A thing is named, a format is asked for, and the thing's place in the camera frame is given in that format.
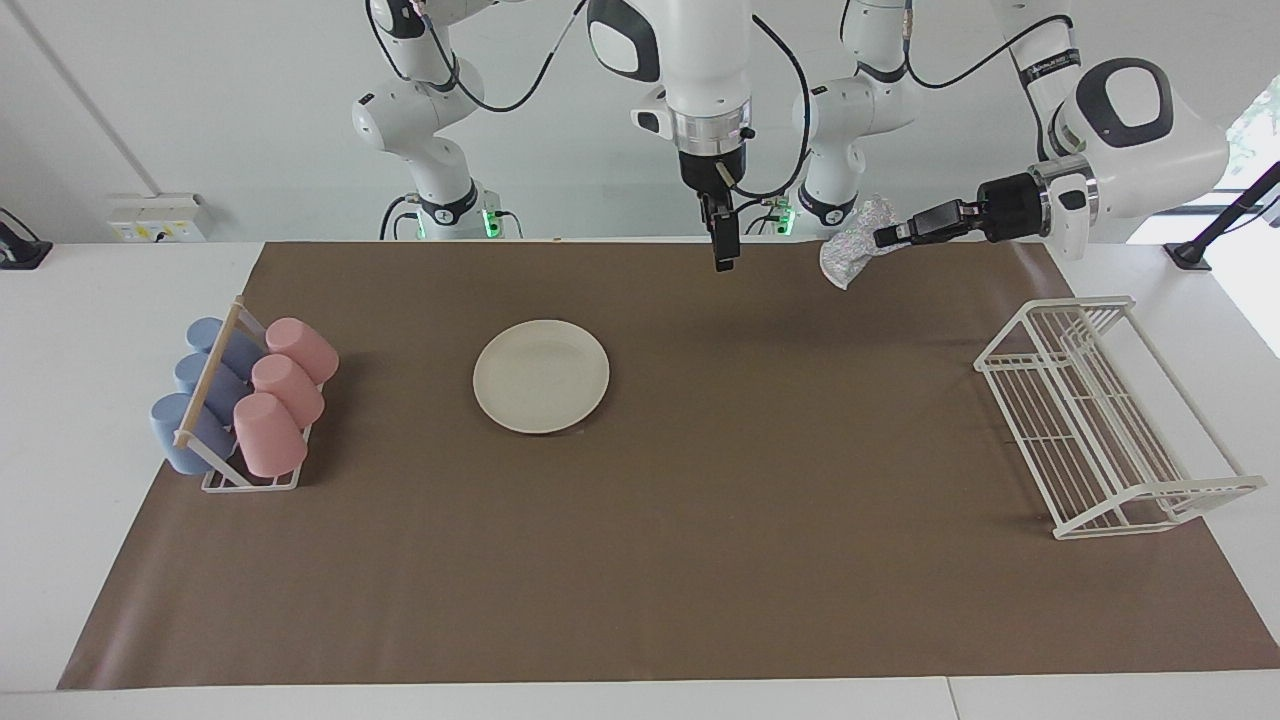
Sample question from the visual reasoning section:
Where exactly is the cream round plate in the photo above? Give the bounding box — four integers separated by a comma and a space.
473, 319, 611, 435

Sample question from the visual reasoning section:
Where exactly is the black angled stand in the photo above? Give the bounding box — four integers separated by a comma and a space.
1163, 160, 1280, 271

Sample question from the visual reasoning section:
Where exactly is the blue plastic cup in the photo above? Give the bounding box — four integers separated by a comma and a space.
174, 352, 251, 426
186, 317, 266, 381
150, 392, 238, 476

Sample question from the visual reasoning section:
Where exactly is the brown table mat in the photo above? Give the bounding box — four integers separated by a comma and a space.
57, 240, 1280, 691

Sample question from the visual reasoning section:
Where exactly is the black left base cable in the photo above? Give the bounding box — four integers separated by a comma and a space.
718, 195, 801, 238

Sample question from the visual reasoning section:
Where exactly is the bright window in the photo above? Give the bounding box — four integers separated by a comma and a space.
1225, 80, 1280, 201

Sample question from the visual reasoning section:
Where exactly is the white wire dish rack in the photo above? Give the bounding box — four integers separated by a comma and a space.
974, 295, 1267, 541

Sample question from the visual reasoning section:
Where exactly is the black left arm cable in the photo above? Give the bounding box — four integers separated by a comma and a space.
903, 0, 1076, 161

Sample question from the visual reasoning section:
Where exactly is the cream wall power outlet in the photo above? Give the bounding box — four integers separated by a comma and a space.
108, 193, 208, 243

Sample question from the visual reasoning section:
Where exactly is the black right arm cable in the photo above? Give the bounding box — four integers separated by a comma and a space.
365, 0, 813, 201

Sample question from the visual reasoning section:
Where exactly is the white cup rack wooden bar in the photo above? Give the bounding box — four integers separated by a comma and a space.
173, 297, 326, 493

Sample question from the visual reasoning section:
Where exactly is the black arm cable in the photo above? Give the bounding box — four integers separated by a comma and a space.
365, 0, 813, 201
903, 0, 1076, 161

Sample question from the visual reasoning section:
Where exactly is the pink plastic cup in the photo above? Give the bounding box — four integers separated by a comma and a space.
265, 317, 340, 386
233, 392, 309, 479
251, 354, 326, 429

